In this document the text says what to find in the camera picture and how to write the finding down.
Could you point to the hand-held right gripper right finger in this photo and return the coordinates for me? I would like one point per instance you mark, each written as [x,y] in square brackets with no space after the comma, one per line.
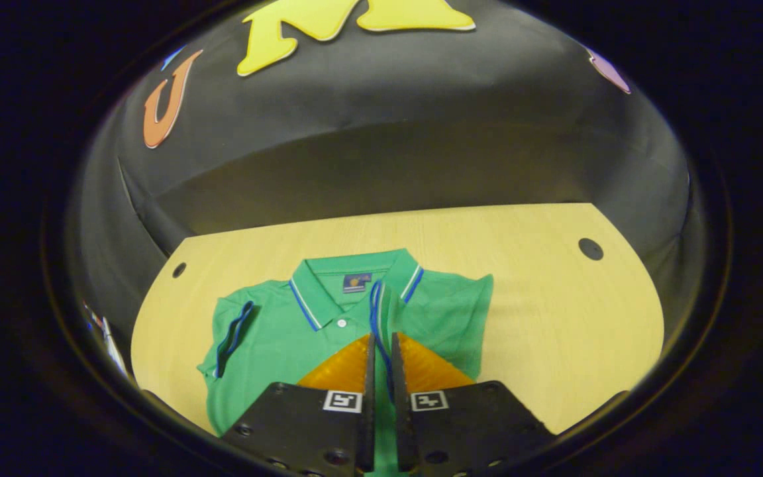
[467,424]

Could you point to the green T-shirt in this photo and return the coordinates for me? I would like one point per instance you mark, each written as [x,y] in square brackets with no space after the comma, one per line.
[275,344]

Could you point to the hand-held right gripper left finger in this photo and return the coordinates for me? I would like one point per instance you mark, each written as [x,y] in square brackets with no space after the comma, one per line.
[302,424]

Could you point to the black round table grommet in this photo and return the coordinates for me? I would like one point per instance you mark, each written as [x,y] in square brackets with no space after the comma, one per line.
[590,248]
[179,269]

